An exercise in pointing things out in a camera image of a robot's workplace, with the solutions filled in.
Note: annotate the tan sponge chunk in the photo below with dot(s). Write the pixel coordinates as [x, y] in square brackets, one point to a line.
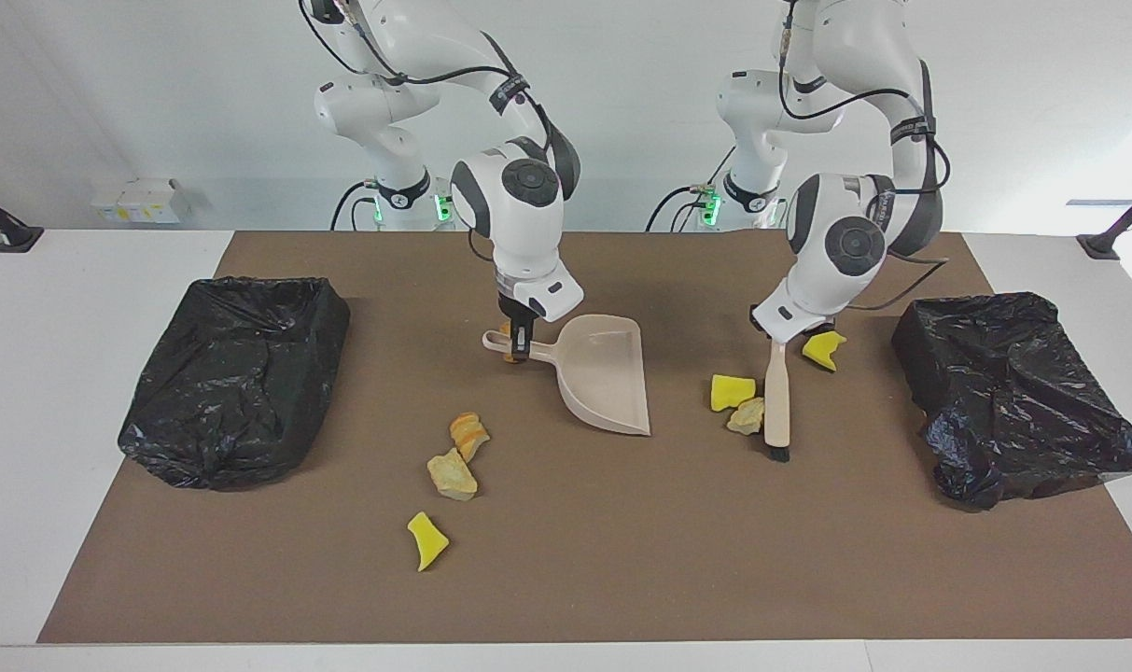
[746, 417]
[452, 476]

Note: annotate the brown oval sponge chunk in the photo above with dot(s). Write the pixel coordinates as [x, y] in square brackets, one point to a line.
[505, 328]

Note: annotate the beige plastic dustpan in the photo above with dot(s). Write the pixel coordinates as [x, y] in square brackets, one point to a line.
[607, 373]

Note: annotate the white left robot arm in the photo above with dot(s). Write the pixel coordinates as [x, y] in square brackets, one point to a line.
[836, 261]

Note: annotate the brown table mat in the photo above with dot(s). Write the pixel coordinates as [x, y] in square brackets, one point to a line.
[761, 579]

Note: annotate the yellow green-backed sponge piece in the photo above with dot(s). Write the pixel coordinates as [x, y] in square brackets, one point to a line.
[822, 353]

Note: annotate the orange striped sponge chunk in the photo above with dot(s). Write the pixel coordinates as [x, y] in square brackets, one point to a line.
[469, 434]

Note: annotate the black camera stand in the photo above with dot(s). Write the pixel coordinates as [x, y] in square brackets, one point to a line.
[20, 238]
[1102, 244]

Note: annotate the white cardboard box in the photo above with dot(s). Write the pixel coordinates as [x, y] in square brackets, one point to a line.
[160, 201]
[106, 207]

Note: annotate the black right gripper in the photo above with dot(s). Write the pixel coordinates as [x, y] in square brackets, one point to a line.
[514, 315]

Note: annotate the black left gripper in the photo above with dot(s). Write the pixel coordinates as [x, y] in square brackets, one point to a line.
[789, 339]

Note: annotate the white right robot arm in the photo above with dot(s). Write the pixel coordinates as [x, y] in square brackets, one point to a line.
[519, 233]

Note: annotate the black bag-lined trash bin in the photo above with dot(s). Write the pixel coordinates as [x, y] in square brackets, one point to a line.
[1004, 401]
[239, 383]

